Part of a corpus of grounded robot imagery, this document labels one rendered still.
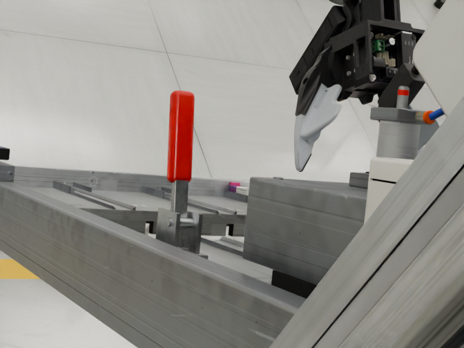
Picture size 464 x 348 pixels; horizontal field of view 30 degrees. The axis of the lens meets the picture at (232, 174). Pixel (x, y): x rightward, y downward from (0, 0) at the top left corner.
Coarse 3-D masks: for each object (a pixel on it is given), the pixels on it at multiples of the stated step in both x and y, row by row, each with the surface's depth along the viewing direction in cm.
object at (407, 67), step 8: (408, 64) 71; (400, 72) 71; (408, 72) 70; (392, 80) 72; (400, 80) 71; (408, 80) 70; (416, 80) 70; (392, 88) 72; (416, 88) 70; (384, 96) 72; (392, 96) 72; (384, 104) 72; (392, 104) 71; (408, 104) 71
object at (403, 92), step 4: (400, 88) 47; (404, 88) 47; (408, 88) 47; (400, 92) 47; (404, 92) 47; (408, 92) 47; (400, 96) 47; (404, 96) 47; (408, 96) 47; (400, 100) 47; (404, 100) 47; (396, 104) 47; (400, 104) 47; (404, 104) 47
